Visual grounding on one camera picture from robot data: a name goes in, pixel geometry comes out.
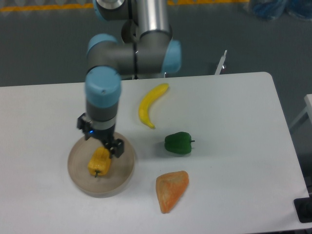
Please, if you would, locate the green bell pepper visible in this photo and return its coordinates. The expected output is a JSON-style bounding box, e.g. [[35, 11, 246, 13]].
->
[[164, 132, 195, 155]]

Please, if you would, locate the white metal bracket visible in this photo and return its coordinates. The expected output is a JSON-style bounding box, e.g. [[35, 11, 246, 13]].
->
[[214, 50, 227, 75]]

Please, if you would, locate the black device at table edge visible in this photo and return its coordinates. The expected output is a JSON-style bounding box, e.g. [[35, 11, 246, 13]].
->
[[293, 197, 312, 223]]

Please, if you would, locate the orange triangular bread piece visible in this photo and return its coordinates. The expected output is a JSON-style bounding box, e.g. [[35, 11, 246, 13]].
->
[[156, 171, 189, 214]]

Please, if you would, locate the beige round plate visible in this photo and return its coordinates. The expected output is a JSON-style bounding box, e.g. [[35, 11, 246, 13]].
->
[[67, 132, 136, 197]]

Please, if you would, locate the white furniture at right edge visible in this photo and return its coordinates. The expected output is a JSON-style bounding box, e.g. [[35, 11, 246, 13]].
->
[[289, 94, 312, 134]]

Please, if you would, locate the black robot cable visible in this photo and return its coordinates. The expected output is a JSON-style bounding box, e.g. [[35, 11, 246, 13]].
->
[[131, 36, 139, 80]]

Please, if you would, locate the blue plastic bag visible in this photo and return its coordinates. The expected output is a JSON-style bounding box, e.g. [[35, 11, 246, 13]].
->
[[248, 0, 312, 21]]

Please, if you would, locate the yellow bell pepper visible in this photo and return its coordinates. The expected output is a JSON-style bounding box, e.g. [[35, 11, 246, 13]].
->
[[87, 147, 111, 177]]

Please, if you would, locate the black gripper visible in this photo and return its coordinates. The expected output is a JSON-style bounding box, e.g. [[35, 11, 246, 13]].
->
[[77, 113, 124, 158]]

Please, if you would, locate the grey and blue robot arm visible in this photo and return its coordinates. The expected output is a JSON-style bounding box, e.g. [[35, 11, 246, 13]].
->
[[77, 0, 182, 157]]

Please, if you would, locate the yellow banana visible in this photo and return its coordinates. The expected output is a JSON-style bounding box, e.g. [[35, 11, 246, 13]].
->
[[138, 83, 169, 129]]

